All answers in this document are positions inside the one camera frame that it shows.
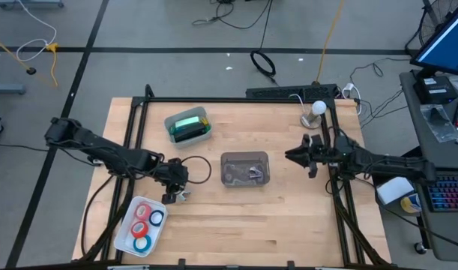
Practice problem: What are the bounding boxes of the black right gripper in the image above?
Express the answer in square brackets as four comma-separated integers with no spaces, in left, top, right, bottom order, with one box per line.
[284,133,327,179]

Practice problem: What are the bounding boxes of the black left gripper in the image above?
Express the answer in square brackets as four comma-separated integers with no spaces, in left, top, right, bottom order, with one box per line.
[155,157,190,206]

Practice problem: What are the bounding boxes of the dark blue tape roll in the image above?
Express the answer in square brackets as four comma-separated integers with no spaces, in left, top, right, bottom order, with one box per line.
[148,209,165,227]

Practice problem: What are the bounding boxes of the pink tape roll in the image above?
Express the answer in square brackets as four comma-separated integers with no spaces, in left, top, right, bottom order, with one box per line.
[134,203,153,221]

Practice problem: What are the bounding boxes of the red tape roll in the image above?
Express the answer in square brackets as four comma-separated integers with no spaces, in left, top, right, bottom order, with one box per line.
[130,220,150,239]

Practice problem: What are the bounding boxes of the light blue tape roll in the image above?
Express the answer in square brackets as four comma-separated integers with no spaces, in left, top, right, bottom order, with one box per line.
[133,235,152,253]

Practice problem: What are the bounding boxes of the teal clip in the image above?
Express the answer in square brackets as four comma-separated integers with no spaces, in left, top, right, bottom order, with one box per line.
[170,115,202,132]

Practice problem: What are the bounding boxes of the white light bulb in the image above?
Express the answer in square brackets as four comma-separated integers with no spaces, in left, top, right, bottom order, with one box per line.
[311,100,328,116]

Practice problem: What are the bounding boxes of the white plastic bin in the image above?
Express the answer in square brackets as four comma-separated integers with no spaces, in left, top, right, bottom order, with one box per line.
[113,195,169,258]

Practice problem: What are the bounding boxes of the black power strip bar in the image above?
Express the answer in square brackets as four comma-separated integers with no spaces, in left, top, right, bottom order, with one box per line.
[245,82,339,103]

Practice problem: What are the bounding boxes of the smoky transparent plastic bin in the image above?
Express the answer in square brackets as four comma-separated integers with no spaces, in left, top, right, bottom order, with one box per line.
[220,151,271,188]

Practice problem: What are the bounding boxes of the light grey plastic bin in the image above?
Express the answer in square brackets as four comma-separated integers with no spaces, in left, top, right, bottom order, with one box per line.
[163,106,213,148]

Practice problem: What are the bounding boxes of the white box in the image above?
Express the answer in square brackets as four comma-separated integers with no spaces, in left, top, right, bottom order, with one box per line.
[376,175,415,206]

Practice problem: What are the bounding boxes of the yellow and blue roll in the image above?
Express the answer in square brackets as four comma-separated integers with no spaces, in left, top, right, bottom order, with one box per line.
[400,193,423,215]

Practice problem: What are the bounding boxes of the clear plastic bag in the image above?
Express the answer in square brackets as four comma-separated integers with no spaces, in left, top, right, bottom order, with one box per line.
[419,103,458,144]

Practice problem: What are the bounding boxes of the black mini computer box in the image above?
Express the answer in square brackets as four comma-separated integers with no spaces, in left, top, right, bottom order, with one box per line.
[412,76,458,105]

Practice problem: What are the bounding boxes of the backlit keyboard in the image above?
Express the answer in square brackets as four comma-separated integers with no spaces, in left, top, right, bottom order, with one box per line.
[427,174,458,213]

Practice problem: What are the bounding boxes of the dark grey desk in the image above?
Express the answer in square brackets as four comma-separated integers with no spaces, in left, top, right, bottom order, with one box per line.
[399,70,458,262]

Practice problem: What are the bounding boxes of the computer monitor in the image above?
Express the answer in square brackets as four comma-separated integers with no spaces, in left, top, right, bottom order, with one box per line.
[410,1,458,78]

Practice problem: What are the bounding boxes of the black floor fan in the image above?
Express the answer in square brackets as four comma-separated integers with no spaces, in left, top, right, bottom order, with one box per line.
[405,0,458,57]

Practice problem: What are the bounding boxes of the grey floor bar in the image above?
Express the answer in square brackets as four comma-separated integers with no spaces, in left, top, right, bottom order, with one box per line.
[0,82,26,95]

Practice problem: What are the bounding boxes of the grey cart base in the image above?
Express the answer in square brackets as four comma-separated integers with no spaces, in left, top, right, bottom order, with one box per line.
[0,0,64,9]

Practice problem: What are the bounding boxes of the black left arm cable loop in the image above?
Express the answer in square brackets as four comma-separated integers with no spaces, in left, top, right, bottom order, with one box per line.
[179,155,213,185]

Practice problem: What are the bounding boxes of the white lamp cable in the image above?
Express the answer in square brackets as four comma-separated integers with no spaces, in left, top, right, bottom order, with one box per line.
[288,93,307,113]

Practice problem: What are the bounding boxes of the white plug with cable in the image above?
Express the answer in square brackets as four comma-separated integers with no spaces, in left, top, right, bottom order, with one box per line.
[343,82,363,116]

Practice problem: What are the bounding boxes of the black aluminium table frame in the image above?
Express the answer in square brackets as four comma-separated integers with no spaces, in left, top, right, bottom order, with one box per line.
[78,84,393,270]

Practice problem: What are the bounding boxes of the black coiled floor cable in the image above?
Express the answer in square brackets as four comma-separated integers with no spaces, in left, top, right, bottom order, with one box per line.
[250,0,277,86]

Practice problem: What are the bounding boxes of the black floor cables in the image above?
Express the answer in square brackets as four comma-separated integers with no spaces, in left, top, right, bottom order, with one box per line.
[350,55,412,128]

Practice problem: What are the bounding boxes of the yellow hanging cable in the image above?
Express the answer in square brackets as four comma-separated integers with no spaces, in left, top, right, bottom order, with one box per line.
[316,0,346,84]

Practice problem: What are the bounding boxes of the black floor cable tangle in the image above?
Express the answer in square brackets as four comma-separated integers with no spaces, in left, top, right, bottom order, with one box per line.
[192,0,252,30]

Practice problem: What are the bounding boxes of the yellow floor cable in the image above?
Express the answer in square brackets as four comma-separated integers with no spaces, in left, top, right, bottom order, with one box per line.
[0,32,60,89]

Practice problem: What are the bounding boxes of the white floor cable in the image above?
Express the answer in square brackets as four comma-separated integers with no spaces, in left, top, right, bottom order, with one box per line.
[15,0,58,63]

